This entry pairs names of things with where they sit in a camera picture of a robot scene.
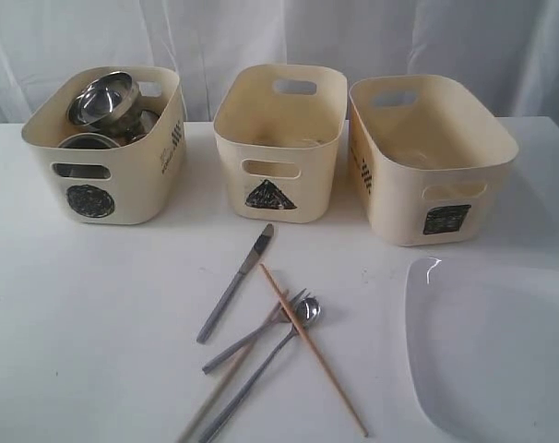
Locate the steel table knife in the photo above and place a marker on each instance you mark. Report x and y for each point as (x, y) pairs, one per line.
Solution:
(254, 255)

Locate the steel fork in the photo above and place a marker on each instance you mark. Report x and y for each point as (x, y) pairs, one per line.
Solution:
(277, 316)

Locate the wooden chopstick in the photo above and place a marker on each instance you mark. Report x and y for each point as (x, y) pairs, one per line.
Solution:
(221, 385)
(304, 334)

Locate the stainless steel bowl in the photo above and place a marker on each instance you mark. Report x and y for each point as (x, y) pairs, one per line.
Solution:
(108, 105)

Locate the stainless steel mug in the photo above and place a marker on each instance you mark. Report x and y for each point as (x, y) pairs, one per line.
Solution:
(83, 141)

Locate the steel spoon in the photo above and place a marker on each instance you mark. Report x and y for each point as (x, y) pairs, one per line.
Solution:
(307, 311)

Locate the cream bin with triangle mark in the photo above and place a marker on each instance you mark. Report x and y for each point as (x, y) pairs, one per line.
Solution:
(277, 133)

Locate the cream bin with circle mark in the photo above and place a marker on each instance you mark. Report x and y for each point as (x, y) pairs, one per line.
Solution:
(130, 184)

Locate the cream bin with square mark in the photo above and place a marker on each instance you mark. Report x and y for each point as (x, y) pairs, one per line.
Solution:
(427, 158)

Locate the white square plate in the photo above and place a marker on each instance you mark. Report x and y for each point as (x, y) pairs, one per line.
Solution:
(483, 348)

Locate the white backdrop curtain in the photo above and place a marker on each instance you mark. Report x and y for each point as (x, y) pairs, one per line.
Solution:
(505, 52)

